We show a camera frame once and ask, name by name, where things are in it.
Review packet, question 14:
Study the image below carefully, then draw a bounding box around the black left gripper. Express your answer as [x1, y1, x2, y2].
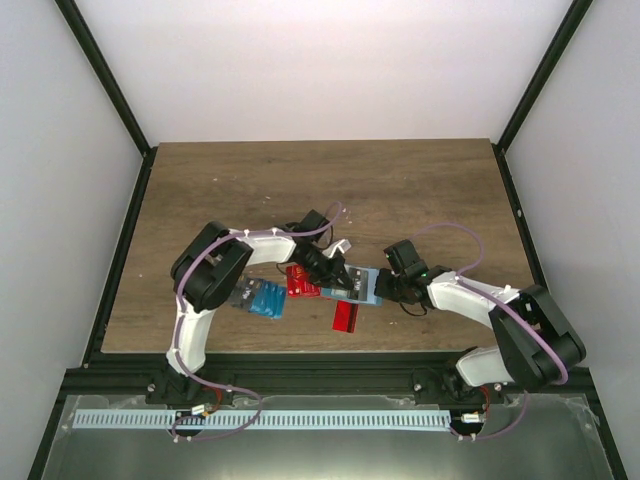
[296, 247, 353, 291]

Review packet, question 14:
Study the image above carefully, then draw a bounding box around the blue card holder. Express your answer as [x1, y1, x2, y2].
[320, 265, 383, 306]

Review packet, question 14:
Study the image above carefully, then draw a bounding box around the single red credit card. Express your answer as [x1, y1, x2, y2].
[332, 301, 359, 334]

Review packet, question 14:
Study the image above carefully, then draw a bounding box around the black VIP credit card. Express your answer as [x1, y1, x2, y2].
[347, 266, 369, 302]

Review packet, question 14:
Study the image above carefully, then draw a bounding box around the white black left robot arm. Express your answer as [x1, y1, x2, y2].
[166, 210, 353, 404]

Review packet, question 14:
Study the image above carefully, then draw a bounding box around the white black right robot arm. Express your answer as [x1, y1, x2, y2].
[375, 239, 586, 403]

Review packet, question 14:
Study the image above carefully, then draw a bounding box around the red credit card pile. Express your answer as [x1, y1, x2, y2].
[285, 265, 321, 298]

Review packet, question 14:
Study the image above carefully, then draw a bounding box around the blue credit card pile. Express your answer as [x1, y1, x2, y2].
[249, 280, 287, 319]

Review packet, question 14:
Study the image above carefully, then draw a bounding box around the black credit card pile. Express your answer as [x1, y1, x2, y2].
[227, 275, 263, 312]

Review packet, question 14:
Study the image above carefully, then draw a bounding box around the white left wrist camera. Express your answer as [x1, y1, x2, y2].
[323, 239, 351, 258]

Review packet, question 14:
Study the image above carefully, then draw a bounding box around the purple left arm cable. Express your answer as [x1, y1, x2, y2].
[172, 200, 347, 444]

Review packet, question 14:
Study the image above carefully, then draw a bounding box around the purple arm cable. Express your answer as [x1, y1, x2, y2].
[172, 200, 347, 444]
[409, 222, 571, 442]

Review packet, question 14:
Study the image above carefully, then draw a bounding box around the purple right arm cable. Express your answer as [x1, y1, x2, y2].
[409, 222, 571, 442]

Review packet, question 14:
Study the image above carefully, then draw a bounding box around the grey metal base plate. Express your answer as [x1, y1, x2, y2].
[42, 394, 614, 479]

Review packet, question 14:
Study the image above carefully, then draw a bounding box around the black front frame rail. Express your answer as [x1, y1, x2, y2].
[62, 349, 594, 401]

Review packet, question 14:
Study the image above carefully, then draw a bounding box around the light blue slotted cable duct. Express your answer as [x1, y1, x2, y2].
[72, 409, 451, 432]

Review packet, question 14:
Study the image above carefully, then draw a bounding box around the black right frame post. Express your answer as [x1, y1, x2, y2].
[494, 0, 595, 151]

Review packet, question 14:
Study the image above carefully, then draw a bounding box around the black frame post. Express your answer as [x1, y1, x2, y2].
[53, 0, 152, 157]
[494, 0, 595, 151]

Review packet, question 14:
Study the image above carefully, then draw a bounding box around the black left frame post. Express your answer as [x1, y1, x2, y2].
[53, 0, 152, 157]

